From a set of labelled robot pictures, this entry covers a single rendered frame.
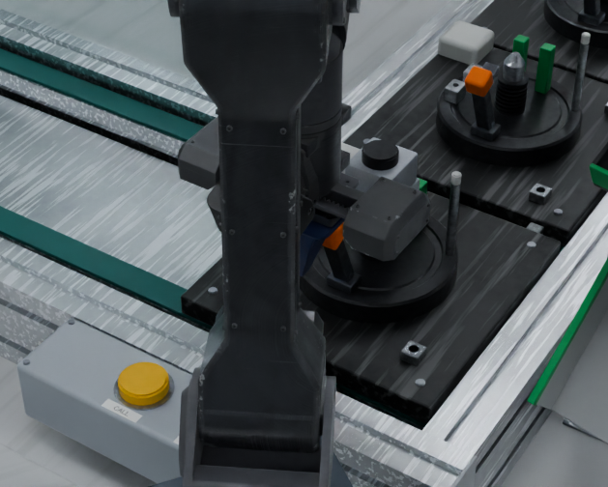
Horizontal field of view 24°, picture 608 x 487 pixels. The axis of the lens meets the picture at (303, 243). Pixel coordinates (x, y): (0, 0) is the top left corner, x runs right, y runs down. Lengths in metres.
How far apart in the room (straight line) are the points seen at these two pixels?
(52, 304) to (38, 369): 0.08
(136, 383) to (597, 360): 0.35
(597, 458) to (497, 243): 0.20
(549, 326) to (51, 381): 0.41
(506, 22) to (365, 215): 0.62
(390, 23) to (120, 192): 0.50
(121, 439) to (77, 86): 0.49
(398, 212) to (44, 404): 0.36
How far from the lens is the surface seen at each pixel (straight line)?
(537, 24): 1.56
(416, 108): 1.41
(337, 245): 1.10
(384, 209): 0.98
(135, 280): 1.24
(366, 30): 1.74
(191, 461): 0.82
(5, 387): 1.29
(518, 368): 1.15
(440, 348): 1.14
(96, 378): 1.14
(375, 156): 1.13
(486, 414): 1.11
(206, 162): 1.03
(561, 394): 1.08
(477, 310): 1.18
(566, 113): 1.39
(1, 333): 1.29
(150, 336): 1.17
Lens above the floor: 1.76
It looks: 40 degrees down
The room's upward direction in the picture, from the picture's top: straight up
